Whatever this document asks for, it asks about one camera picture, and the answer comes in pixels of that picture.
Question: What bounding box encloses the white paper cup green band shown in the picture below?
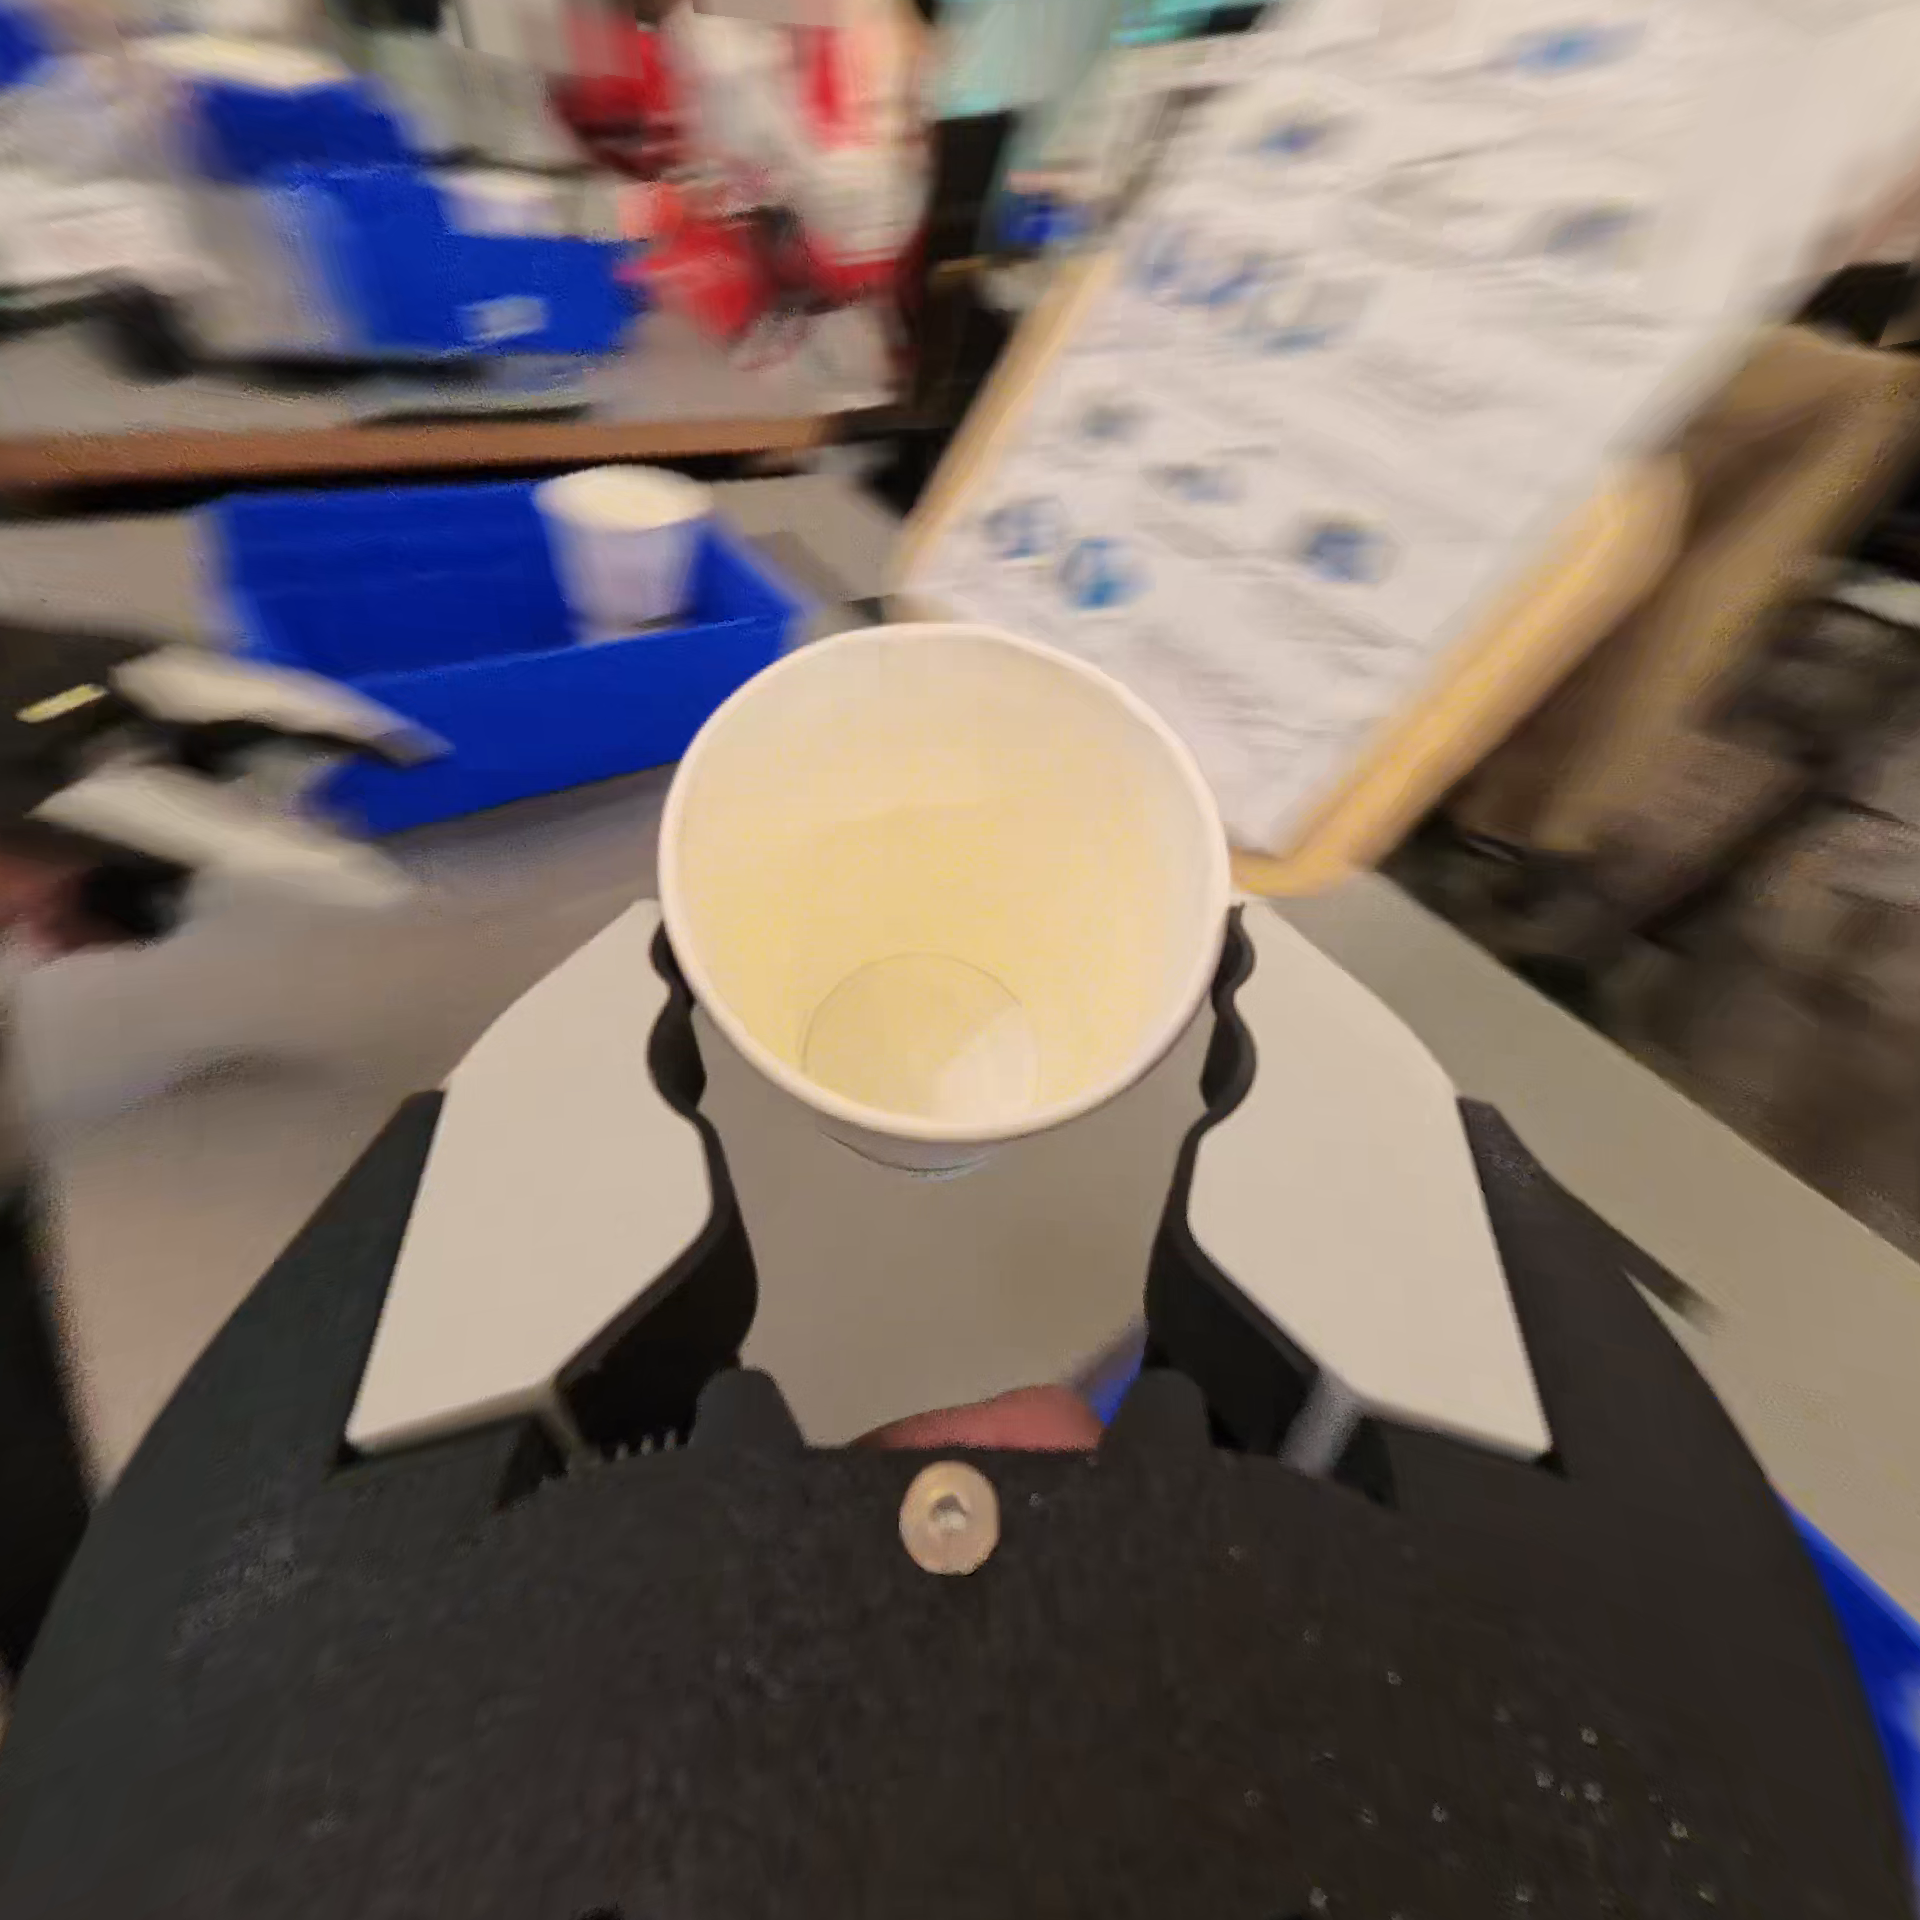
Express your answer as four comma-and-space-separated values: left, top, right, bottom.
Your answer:
655, 622, 1235, 1175

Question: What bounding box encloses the grey table with wooden edge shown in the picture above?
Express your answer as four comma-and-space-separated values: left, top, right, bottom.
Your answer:
0, 322, 904, 498

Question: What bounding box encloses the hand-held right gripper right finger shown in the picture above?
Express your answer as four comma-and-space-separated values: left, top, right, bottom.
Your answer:
1144, 899, 1555, 1467

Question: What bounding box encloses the blue plastic bin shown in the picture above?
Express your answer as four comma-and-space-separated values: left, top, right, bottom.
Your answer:
278, 164, 651, 367
178, 72, 428, 187
1079, 1327, 1920, 1744
204, 479, 819, 839

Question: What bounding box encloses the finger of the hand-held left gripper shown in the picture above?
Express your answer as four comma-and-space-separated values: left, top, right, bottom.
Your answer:
109, 645, 454, 772
27, 762, 425, 912

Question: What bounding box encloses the set of white paper cups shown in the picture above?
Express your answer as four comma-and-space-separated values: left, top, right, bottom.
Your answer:
538, 467, 714, 632

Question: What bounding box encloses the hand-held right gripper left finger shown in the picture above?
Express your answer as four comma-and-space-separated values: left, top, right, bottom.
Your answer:
345, 899, 759, 1464

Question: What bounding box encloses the person's right hand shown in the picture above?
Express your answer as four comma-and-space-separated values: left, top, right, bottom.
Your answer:
865, 1384, 1102, 1454

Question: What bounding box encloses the tan cardboard box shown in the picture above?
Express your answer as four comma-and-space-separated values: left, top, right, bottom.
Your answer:
1451, 325, 1920, 908

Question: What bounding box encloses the printed instruction sheet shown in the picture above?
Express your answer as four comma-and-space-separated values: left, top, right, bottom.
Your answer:
911, 0, 1920, 859

